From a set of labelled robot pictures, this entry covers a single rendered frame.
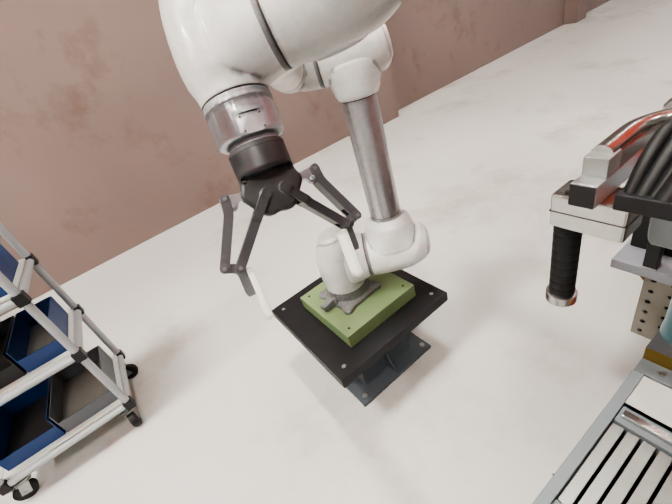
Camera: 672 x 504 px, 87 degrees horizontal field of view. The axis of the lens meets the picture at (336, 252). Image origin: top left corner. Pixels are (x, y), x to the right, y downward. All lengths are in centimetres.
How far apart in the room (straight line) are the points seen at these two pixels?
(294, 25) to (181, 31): 13
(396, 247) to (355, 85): 50
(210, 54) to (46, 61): 304
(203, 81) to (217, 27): 6
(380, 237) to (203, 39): 82
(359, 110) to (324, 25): 59
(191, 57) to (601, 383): 146
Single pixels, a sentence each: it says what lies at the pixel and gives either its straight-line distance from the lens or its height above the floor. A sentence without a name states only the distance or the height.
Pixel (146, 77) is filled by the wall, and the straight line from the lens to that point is 354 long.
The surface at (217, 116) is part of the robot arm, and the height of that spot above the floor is 116.
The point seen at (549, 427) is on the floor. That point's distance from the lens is 141.
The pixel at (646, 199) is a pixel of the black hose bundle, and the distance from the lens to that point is 50.
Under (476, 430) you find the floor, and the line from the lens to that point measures 139.
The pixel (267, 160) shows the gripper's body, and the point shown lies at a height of 110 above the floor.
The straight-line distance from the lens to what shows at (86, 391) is 198.
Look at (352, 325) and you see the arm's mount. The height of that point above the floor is 35.
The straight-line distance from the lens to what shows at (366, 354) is 121.
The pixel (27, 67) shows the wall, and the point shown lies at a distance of 349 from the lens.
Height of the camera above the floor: 122
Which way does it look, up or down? 33 degrees down
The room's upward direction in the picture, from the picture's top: 19 degrees counter-clockwise
